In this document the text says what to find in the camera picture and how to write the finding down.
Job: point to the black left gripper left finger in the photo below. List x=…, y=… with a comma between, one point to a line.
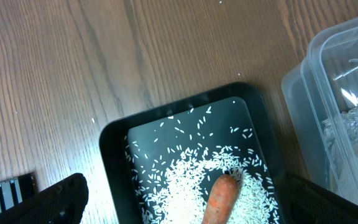
x=63, y=202

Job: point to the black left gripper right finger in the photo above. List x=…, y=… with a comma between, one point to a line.
x=302, y=201

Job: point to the orange carrot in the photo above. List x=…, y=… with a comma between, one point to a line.
x=221, y=200

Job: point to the white rice pile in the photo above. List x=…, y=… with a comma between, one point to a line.
x=175, y=161

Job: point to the clear plastic bin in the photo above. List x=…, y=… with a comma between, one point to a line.
x=317, y=91

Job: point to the black rectangular tray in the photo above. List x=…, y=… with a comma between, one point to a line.
x=117, y=167

